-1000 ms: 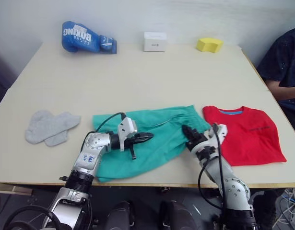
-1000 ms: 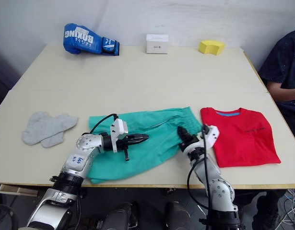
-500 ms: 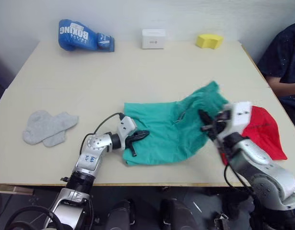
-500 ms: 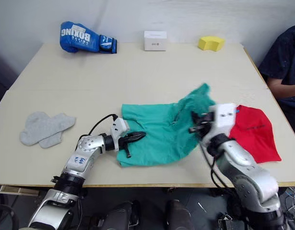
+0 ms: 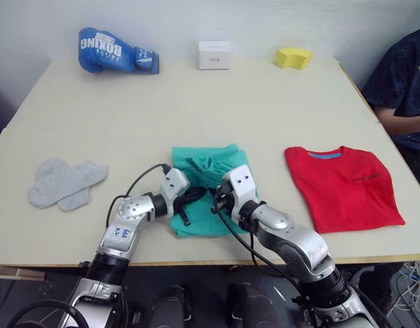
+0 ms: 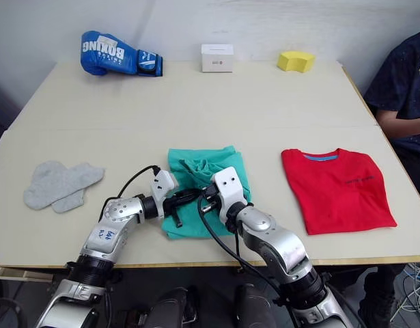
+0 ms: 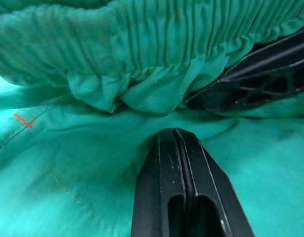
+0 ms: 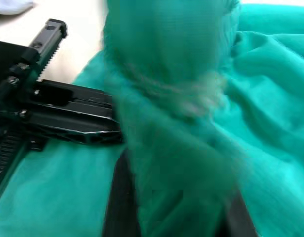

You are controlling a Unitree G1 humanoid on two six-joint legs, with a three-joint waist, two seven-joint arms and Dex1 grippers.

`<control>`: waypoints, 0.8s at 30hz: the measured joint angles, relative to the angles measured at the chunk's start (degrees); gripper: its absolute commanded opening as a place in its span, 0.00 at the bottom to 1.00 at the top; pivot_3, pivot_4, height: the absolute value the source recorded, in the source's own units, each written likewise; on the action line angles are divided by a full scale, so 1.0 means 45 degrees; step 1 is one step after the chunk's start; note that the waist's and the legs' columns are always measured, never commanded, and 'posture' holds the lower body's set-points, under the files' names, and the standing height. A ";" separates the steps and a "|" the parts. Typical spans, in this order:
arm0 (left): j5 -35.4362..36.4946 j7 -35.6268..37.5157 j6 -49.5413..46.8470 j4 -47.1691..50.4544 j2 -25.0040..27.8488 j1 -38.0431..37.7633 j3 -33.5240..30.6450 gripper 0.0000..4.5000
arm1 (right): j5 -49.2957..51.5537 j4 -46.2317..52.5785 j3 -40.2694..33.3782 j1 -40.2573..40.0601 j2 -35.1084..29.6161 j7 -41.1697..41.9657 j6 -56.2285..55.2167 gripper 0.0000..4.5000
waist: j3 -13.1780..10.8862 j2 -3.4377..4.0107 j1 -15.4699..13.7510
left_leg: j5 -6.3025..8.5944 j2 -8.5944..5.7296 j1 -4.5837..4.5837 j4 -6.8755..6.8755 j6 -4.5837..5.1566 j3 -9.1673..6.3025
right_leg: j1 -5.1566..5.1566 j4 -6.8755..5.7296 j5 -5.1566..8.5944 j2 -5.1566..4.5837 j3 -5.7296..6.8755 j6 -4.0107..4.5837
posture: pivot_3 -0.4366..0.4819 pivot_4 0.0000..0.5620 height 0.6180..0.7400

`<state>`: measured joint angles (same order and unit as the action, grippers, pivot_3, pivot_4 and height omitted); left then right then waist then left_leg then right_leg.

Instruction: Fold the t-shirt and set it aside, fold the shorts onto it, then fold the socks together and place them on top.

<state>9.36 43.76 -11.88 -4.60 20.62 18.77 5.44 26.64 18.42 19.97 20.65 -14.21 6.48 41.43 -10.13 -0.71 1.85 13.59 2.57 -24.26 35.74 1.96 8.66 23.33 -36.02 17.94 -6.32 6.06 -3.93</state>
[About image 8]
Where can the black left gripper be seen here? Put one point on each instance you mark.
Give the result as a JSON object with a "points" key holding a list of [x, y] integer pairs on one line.
{"points": [[15, 71]]}

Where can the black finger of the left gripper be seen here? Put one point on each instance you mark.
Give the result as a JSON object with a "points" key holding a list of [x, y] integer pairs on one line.
{"points": [[80, 126]]}

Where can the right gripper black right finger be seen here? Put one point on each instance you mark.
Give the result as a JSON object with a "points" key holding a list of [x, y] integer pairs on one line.
{"points": [[240, 219]]}

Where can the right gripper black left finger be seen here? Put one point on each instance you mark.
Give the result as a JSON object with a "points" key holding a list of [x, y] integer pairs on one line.
{"points": [[119, 197]]}

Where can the green t-shirt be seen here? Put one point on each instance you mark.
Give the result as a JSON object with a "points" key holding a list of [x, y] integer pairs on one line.
{"points": [[186, 118]]}

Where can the pale grey cloth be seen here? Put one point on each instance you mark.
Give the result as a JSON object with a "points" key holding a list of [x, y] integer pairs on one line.
{"points": [[11, 6]]}

